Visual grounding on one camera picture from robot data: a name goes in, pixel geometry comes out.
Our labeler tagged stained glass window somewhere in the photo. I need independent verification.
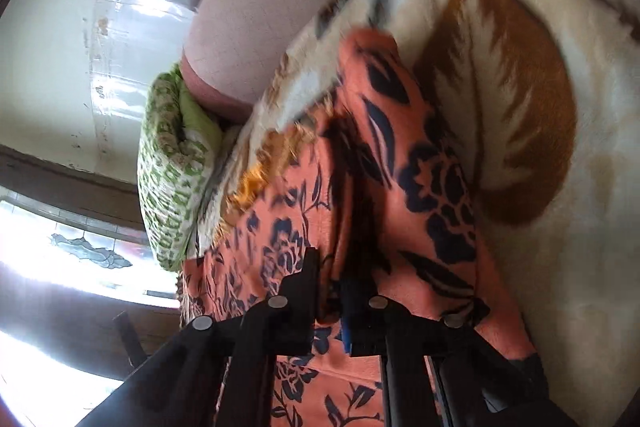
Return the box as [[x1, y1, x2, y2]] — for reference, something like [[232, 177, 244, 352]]
[[0, 197, 181, 308]]

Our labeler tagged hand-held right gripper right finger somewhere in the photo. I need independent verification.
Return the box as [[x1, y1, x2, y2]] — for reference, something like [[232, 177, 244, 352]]
[[342, 277, 581, 427]]

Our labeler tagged pink bolster cushion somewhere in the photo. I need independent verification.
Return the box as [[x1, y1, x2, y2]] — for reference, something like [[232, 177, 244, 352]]
[[181, 0, 431, 122]]

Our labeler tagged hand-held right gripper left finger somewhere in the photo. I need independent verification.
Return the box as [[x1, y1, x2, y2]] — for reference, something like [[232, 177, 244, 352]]
[[75, 247, 321, 427]]

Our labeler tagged green patterned pillow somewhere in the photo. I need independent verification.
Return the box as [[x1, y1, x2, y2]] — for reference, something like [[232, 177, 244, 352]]
[[137, 63, 223, 270]]

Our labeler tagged brown wooden window frame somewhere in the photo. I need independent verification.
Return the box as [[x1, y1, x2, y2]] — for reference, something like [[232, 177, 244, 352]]
[[0, 144, 151, 230]]

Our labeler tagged beige leaf print blanket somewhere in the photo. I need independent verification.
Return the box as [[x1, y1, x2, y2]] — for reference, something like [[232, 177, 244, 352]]
[[197, 0, 640, 427]]

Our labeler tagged orange floral garment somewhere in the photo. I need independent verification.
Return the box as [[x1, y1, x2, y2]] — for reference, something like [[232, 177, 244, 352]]
[[180, 27, 538, 427]]

